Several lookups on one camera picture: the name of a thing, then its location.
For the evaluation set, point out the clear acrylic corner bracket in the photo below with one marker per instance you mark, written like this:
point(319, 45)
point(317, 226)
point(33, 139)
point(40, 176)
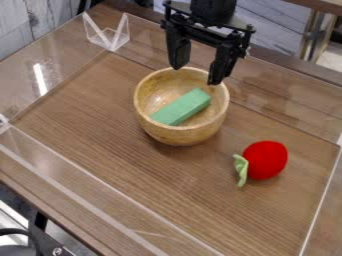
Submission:
point(107, 38)

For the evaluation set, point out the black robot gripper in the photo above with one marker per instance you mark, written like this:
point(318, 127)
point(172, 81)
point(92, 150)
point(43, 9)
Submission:
point(208, 22)

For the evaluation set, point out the green rectangular block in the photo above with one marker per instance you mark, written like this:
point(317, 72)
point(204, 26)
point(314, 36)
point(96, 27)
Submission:
point(182, 108)

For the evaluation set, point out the clear acrylic tray walls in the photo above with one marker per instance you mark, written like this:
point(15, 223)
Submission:
point(136, 198)

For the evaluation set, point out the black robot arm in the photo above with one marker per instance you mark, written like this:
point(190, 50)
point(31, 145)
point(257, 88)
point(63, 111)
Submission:
point(208, 22)

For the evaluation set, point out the wooden table leg background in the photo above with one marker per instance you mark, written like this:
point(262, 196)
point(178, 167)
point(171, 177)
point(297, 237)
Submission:
point(317, 35)

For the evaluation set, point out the red plush fruit green leaf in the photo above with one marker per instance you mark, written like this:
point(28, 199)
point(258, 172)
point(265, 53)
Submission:
point(261, 162)

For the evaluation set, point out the wooden bowl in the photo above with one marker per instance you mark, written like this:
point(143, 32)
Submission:
point(158, 89)

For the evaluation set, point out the black table leg bracket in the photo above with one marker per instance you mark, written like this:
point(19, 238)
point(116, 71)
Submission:
point(49, 246)

